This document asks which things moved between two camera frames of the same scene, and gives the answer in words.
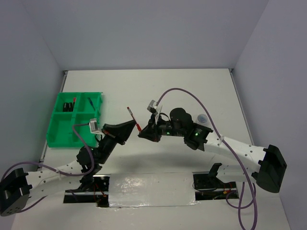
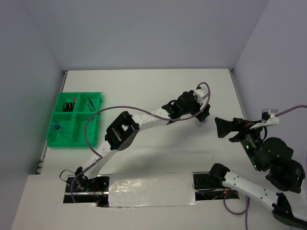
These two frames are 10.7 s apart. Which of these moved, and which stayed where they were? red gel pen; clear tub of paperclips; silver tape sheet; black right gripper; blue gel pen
Moved: black right gripper; red gel pen
Stayed: blue gel pen; silver tape sheet; clear tub of paperclips
